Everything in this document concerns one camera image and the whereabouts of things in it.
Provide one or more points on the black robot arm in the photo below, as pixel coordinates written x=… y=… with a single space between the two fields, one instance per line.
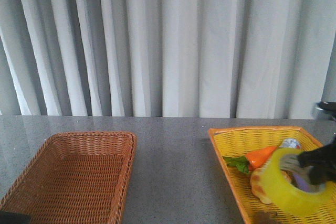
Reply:
x=324 y=109
x=14 y=218

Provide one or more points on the brown wicker basket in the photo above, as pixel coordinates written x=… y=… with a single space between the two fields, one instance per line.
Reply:
x=75 y=177

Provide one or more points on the grey curtain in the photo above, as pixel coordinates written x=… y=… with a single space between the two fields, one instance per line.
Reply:
x=248 y=59

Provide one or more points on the toy croissant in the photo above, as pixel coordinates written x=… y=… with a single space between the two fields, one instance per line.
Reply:
x=257 y=187

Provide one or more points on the yellow wicker basket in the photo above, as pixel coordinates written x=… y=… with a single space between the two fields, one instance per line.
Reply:
x=239 y=141

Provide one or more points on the orange toy carrot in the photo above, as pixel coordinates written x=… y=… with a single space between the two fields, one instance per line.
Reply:
x=250 y=161

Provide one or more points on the yellow tape roll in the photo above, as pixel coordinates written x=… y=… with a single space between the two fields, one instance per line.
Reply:
x=287 y=197

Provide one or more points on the brown object at basket edge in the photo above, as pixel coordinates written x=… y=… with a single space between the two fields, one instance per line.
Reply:
x=265 y=217

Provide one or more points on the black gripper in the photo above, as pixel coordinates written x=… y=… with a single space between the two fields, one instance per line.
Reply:
x=321 y=164

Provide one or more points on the purple foam cube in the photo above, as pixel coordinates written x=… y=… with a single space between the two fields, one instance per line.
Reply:
x=302 y=184

